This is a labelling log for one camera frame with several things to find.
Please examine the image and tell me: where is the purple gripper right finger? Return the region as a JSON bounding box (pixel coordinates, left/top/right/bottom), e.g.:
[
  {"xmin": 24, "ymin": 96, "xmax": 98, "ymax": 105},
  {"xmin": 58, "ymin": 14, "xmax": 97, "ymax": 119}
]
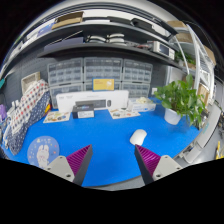
[{"xmin": 134, "ymin": 145, "xmax": 182, "ymax": 185}]

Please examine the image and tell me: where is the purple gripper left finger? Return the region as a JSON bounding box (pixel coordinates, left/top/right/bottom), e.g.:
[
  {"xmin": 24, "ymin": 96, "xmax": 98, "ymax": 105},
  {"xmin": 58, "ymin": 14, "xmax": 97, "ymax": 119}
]
[{"xmin": 45, "ymin": 145, "xmax": 93, "ymax": 186}]

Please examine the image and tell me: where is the round cartoon mouse pad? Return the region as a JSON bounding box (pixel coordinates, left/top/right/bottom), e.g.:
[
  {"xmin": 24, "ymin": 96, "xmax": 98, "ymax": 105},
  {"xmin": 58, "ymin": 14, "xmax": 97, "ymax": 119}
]
[{"xmin": 27, "ymin": 136, "xmax": 60, "ymax": 169}]

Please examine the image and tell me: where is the left cartoon sticker sheet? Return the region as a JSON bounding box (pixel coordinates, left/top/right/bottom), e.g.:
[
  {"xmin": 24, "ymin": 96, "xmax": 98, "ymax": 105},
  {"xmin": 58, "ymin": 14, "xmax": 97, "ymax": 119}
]
[{"xmin": 44, "ymin": 111, "xmax": 70, "ymax": 123}]

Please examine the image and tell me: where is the cartoon sticker sheet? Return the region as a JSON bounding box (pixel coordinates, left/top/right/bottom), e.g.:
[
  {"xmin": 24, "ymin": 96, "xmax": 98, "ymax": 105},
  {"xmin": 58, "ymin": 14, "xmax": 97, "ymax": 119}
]
[
  {"xmin": 44, "ymin": 111, "xmax": 70, "ymax": 123},
  {"xmin": 109, "ymin": 108, "xmax": 139, "ymax": 119}
]

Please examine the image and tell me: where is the small black white box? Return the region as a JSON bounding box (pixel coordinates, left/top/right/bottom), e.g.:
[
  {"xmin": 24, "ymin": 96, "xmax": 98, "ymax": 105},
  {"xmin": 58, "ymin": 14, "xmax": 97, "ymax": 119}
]
[{"xmin": 72, "ymin": 104, "xmax": 94, "ymax": 119}]

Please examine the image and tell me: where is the white blue tissue box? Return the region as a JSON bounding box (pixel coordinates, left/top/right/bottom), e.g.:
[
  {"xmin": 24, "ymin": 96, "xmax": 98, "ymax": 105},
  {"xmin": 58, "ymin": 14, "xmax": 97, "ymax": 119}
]
[{"xmin": 128, "ymin": 97, "xmax": 156, "ymax": 112}]

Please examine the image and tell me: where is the right cartoon sticker sheet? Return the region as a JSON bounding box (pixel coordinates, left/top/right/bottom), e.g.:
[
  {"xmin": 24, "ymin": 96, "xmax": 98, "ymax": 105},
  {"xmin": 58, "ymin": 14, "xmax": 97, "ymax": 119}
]
[{"xmin": 109, "ymin": 108, "xmax": 139, "ymax": 119}]

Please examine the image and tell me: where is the white keyboard box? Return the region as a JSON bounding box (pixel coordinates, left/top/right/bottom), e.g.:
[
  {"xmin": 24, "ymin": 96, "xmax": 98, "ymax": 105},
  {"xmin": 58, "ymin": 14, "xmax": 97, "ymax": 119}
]
[{"xmin": 56, "ymin": 90, "xmax": 129, "ymax": 112}]

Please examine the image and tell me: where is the green potted plant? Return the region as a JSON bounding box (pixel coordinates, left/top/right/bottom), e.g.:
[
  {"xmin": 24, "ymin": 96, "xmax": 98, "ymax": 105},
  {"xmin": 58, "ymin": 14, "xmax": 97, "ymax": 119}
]
[{"xmin": 154, "ymin": 74, "xmax": 205, "ymax": 128}]

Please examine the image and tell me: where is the checkered fabric bag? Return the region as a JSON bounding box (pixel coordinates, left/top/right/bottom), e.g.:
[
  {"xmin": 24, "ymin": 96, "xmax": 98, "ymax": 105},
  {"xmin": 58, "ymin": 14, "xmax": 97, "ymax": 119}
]
[{"xmin": 7, "ymin": 79, "xmax": 50, "ymax": 155}]

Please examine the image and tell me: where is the yellow card sign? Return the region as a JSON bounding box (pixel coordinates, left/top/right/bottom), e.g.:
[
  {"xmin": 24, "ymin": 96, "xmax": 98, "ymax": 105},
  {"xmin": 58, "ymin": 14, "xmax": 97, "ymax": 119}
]
[{"xmin": 93, "ymin": 79, "xmax": 114, "ymax": 91}]

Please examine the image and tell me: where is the left grey drawer organizer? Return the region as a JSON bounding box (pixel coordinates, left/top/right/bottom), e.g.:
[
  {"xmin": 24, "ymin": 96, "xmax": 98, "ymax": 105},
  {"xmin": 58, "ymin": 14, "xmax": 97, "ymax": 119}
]
[{"xmin": 47, "ymin": 58, "xmax": 83, "ymax": 86}]

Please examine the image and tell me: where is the grey drawer organizer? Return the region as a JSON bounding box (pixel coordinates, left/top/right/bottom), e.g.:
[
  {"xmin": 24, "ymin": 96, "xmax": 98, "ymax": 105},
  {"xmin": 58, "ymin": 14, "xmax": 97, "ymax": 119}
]
[
  {"xmin": 47, "ymin": 58, "xmax": 83, "ymax": 86},
  {"xmin": 123, "ymin": 59, "xmax": 153, "ymax": 83},
  {"xmin": 84, "ymin": 57, "xmax": 123, "ymax": 81}
]

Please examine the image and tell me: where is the right grey drawer organizer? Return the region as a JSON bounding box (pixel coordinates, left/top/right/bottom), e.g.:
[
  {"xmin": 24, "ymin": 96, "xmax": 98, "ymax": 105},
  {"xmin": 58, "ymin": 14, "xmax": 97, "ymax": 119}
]
[{"xmin": 123, "ymin": 59, "xmax": 153, "ymax": 83}]

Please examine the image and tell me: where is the white framed board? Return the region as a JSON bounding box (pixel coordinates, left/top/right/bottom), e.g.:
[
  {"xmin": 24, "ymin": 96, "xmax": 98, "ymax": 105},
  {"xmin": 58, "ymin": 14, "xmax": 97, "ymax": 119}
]
[{"xmin": 21, "ymin": 72, "xmax": 40, "ymax": 93}]

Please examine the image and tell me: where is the middle grey drawer organizer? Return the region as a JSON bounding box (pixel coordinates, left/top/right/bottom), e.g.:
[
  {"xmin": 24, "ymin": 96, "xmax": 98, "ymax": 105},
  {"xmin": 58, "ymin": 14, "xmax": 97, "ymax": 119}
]
[{"xmin": 84, "ymin": 57, "xmax": 123, "ymax": 81}]

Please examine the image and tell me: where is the white metal ladder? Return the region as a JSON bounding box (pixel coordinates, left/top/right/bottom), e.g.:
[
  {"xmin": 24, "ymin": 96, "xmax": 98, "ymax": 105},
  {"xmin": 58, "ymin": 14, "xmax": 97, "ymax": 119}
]
[{"xmin": 174, "ymin": 25, "xmax": 214, "ymax": 103}]

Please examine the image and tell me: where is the grey electronic instrument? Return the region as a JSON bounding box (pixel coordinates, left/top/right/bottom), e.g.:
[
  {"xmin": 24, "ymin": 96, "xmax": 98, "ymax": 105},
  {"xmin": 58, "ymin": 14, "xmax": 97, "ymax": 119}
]
[{"xmin": 148, "ymin": 41, "xmax": 175, "ymax": 60}]

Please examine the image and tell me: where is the brown cardboard box on shelf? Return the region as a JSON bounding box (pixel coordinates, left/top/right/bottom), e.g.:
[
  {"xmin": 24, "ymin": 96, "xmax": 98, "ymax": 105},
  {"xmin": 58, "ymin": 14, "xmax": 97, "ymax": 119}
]
[{"xmin": 52, "ymin": 11, "xmax": 83, "ymax": 30}]

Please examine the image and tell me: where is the dark wall shelf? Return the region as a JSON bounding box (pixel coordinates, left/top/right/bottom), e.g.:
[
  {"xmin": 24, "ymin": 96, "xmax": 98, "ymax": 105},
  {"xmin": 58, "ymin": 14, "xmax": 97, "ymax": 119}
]
[{"xmin": 38, "ymin": 22, "xmax": 179, "ymax": 68}]

